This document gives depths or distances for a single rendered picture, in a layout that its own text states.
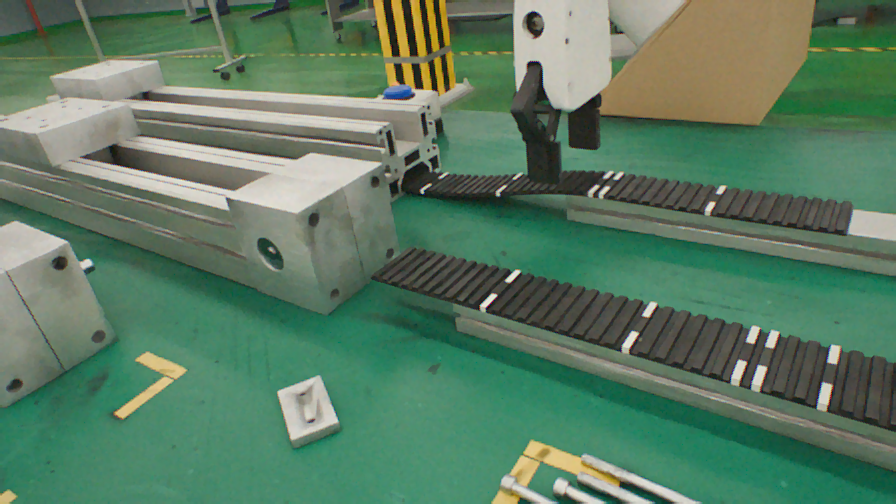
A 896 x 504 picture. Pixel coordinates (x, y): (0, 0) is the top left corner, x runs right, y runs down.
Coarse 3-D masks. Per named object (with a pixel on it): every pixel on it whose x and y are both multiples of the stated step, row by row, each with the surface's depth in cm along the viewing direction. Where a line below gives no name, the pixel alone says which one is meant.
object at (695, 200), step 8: (696, 184) 52; (688, 192) 52; (696, 192) 51; (704, 192) 51; (712, 192) 51; (688, 200) 50; (696, 200) 50; (704, 200) 50; (680, 208) 49; (688, 208) 49; (696, 208) 48
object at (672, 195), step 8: (672, 184) 53; (680, 184) 53; (688, 184) 52; (664, 192) 52; (672, 192) 52; (680, 192) 51; (656, 200) 51; (664, 200) 51; (672, 200) 50; (680, 200) 50; (664, 208) 50; (672, 208) 50
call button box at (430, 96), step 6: (414, 90) 84; (420, 90) 84; (426, 90) 83; (408, 96) 81; (414, 96) 81; (420, 96) 81; (426, 96) 81; (432, 96) 82; (438, 96) 83; (432, 102) 82; (438, 102) 83; (432, 108) 82; (438, 108) 83; (438, 114) 84; (432, 120) 83; (438, 120) 84; (438, 126) 84; (438, 132) 84
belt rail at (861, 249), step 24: (576, 216) 56; (600, 216) 55; (624, 216) 54; (648, 216) 53; (672, 216) 51; (696, 216) 49; (864, 216) 45; (888, 216) 44; (696, 240) 50; (720, 240) 49; (744, 240) 48; (768, 240) 47; (792, 240) 46; (816, 240) 45; (840, 240) 44; (864, 240) 43; (888, 240) 42; (840, 264) 44; (864, 264) 44; (888, 264) 43
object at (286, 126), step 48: (144, 96) 101; (192, 96) 92; (240, 96) 86; (288, 96) 81; (192, 144) 87; (240, 144) 78; (288, 144) 72; (336, 144) 68; (384, 144) 64; (432, 144) 72
